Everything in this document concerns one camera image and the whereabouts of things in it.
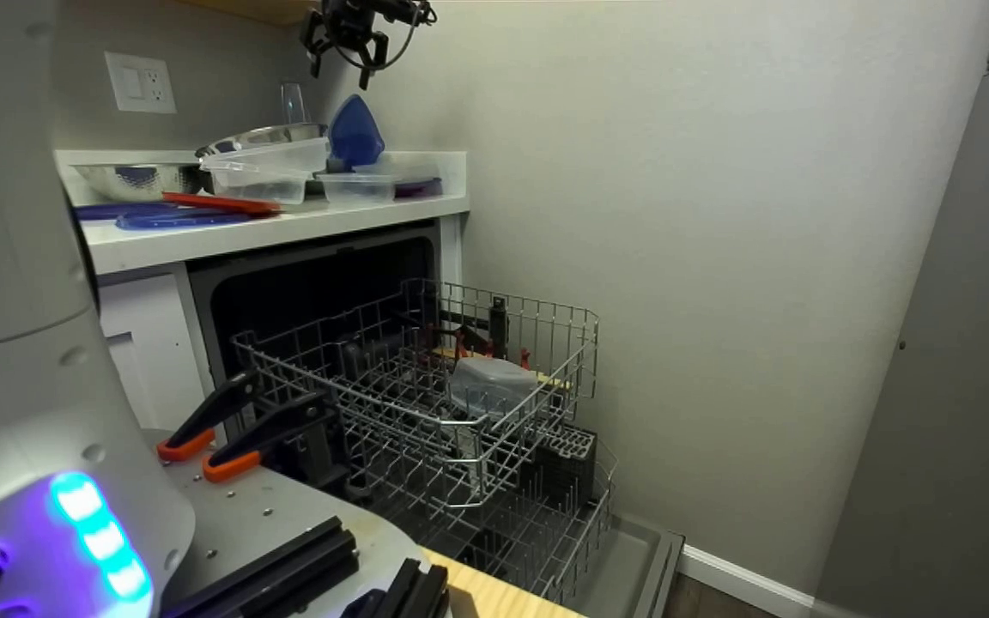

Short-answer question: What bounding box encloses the wire lower dishwasher rack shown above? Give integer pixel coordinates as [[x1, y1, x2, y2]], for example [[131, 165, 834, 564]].
[[337, 422, 623, 609]]

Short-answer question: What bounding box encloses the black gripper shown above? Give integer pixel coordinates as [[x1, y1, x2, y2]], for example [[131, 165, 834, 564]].
[[303, 0, 402, 91]]

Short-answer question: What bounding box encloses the clear drinking glass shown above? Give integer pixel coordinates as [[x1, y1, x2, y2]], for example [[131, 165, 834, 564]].
[[275, 80, 314, 129]]

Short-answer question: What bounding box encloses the dark blue round lid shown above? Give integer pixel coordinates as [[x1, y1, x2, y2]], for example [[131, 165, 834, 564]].
[[72, 201, 143, 222]]

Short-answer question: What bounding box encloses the clear container on red lid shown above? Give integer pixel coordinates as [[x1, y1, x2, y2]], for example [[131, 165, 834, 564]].
[[216, 177, 314, 212]]

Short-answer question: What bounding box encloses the black aluminium extrusion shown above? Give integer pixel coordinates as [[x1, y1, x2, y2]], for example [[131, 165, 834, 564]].
[[337, 557, 453, 618], [160, 512, 364, 618]]

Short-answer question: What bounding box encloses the clear round plastic bowl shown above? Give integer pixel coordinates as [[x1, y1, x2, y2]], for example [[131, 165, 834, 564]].
[[443, 353, 546, 422]]

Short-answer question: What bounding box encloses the clear container with purple lid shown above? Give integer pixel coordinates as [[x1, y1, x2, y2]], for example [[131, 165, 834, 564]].
[[314, 153, 446, 204]]

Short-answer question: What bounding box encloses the shiny steel mixing bowl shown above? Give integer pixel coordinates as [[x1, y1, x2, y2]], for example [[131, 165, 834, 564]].
[[196, 121, 328, 160]]

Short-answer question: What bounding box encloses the white base cabinet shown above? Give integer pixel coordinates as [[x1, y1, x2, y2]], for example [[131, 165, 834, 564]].
[[92, 265, 216, 436]]

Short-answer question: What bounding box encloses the wire dishwasher rack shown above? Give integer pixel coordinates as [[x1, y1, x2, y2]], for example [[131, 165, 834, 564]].
[[231, 279, 603, 513], [337, 422, 623, 609]]

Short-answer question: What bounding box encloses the white wall outlet plate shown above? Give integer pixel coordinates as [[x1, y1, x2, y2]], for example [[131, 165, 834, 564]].
[[101, 49, 178, 116]]

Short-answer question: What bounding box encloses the wooden spatula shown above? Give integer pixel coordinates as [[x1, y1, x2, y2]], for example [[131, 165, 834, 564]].
[[516, 361, 579, 394]]

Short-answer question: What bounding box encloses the black spatula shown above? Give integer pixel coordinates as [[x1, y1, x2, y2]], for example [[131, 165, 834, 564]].
[[488, 292, 510, 358]]

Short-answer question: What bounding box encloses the white baseboard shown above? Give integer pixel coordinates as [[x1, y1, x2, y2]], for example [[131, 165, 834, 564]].
[[677, 537, 823, 618]]

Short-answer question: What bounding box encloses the grey metal base plate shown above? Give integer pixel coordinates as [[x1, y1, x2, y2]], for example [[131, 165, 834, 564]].
[[154, 449, 453, 618]]

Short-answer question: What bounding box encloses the red plastic lid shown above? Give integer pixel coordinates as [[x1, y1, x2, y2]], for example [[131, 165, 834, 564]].
[[160, 187, 287, 218]]

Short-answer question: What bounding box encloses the wooden board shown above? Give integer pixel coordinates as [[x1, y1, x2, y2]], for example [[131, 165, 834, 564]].
[[418, 547, 588, 618]]

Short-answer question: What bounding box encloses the dishwasher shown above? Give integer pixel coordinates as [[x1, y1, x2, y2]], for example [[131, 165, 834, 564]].
[[182, 218, 687, 618]]

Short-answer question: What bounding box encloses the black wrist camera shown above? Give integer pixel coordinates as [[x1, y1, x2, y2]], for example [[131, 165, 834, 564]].
[[388, 0, 439, 34]]

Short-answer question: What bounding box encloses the clear square plastic bowl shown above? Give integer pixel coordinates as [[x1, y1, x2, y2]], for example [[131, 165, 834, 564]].
[[196, 132, 331, 193]]

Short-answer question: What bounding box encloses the blue square lid upright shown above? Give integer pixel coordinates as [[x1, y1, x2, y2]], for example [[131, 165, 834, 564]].
[[327, 91, 388, 170]]

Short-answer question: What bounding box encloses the black clamp orange tip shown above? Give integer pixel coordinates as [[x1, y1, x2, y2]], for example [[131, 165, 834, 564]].
[[199, 391, 349, 486], [154, 371, 265, 465]]

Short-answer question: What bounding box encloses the light blue square lid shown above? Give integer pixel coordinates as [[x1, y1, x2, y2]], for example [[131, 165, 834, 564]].
[[114, 201, 246, 233]]

